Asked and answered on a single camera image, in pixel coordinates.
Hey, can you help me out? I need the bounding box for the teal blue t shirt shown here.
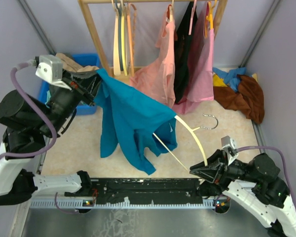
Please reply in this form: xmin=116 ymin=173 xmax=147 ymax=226
xmin=94 ymin=69 xmax=178 ymax=175

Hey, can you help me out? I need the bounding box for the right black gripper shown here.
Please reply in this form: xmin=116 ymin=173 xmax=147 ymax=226
xmin=189 ymin=148 xmax=259 ymax=184

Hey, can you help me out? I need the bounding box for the salmon pink t shirt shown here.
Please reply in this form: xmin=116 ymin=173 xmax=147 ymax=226
xmin=129 ymin=14 xmax=176 ymax=108

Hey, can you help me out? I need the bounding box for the cream plastic hanger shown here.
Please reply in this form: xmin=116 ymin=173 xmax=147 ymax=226
xmin=153 ymin=114 xmax=219 ymax=171

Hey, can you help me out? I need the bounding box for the pink hanger with shirt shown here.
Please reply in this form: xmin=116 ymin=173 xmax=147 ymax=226
xmin=188 ymin=0 xmax=197 ymax=36

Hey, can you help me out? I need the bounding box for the mint green cloth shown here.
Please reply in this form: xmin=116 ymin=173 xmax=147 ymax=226
xmin=45 ymin=90 xmax=51 ymax=105

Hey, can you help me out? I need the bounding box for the yellow cloth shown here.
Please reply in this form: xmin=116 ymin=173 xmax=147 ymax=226
xmin=213 ymin=74 xmax=258 ymax=87

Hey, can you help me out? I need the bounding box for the wooden clothes rack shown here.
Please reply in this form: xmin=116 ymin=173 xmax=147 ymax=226
xmin=77 ymin=0 xmax=228 ymax=84

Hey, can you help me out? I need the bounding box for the beige hanger with shirt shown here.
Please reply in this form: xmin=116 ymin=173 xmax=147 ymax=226
xmin=166 ymin=0 xmax=174 ymax=23

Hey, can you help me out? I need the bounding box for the yellow hanger with shirt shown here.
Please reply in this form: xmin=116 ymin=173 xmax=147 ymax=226
xmin=203 ymin=0 xmax=218 ymax=38

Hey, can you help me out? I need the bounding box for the orange plastic hanger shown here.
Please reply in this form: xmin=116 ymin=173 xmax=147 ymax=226
xmin=126 ymin=3 xmax=137 ymax=77

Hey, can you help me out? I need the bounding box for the beige t shirt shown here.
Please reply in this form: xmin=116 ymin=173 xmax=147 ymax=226
xmin=56 ymin=53 xmax=99 ymax=73

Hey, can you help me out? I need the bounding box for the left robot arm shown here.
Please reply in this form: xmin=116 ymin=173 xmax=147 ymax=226
xmin=0 ymin=71 xmax=102 ymax=206

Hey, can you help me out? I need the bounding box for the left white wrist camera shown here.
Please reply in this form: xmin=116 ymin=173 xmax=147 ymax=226
xmin=36 ymin=55 xmax=70 ymax=90

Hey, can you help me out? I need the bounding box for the black t shirt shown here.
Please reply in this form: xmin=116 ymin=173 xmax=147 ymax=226
xmin=174 ymin=2 xmax=197 ymax=104

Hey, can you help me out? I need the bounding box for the blue plastic bin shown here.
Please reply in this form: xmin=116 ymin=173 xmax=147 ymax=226
xmin=38 ymin=53 xmax=101 ymax=116

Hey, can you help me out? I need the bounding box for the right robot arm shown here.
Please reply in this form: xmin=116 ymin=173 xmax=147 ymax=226
xmin=189 ymin=150 xmax=296 ymax=237

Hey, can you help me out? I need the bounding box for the brown t shirt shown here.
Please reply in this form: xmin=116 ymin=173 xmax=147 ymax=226
xmin=214 ymin=75 xmax=265 ymax=124

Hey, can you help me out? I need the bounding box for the light blue cloth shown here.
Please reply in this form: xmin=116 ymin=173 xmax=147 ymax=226
xmin=213 ymin=67 xmax=246 ymax=92

